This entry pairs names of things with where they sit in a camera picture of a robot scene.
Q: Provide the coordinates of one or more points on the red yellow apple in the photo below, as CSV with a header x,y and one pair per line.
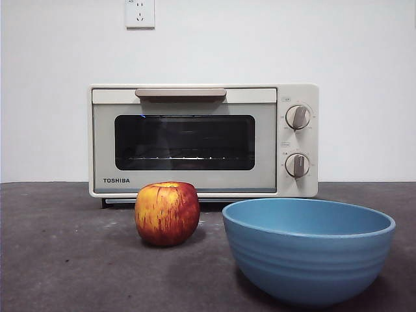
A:
x,y
167,214

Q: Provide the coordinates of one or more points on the oven door with glass window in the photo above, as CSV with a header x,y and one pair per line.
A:
x,y
104,146

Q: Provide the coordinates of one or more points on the blue ribbed bowl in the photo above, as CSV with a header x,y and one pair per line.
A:
x,y
308,266

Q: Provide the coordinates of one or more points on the beige oven knob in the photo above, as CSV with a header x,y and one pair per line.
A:
x,y
296,165
297,117

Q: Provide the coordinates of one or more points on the cream toaster oven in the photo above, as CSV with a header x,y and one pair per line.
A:
x,y
313,94

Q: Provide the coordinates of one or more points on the white wall socket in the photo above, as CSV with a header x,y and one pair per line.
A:
x,y
140,16

